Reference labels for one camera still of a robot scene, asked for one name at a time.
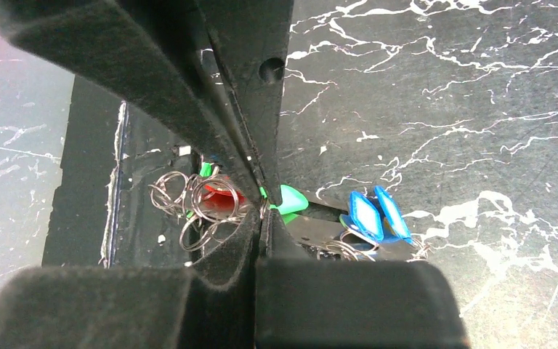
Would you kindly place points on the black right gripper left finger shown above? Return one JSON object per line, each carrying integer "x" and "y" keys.
{"x": 209, "y": 304}

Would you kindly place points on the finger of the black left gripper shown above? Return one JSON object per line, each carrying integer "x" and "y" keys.
{"x": 250, "y": 40}
{"x": 142, "y": 52}

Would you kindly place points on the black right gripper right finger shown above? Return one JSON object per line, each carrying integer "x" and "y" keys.
{"x": 301, "y": 302}

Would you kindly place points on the green key tag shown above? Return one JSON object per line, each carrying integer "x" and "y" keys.
{"x": 293, "y": 202}
{"x": 206, "y": 169}

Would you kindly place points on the red key tag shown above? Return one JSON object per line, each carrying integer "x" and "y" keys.
{"x": 220, "y": 194}

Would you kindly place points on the light blue key tag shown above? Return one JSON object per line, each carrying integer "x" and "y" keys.
{"x": 393, "y": 214}

